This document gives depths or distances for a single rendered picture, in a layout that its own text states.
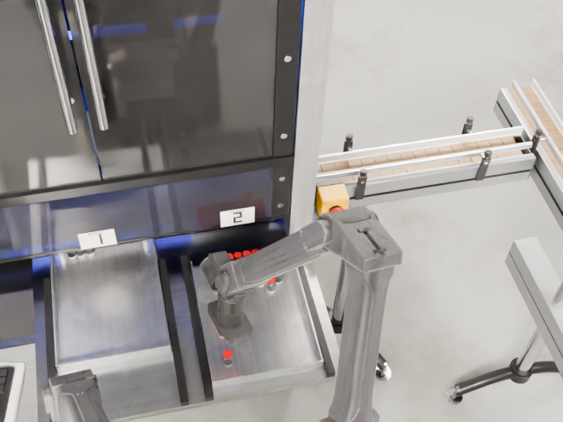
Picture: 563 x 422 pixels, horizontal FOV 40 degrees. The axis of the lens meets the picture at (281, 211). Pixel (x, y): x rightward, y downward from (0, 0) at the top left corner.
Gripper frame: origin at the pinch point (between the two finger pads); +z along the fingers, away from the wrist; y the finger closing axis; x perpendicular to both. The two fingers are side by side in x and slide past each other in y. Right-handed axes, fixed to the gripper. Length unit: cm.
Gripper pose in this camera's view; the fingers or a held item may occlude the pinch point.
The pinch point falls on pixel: (229, 337)
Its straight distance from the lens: 176.6
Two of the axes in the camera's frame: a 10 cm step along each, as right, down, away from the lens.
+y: -4.6, -7.3, 5.1
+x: -8.8, 3.2, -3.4
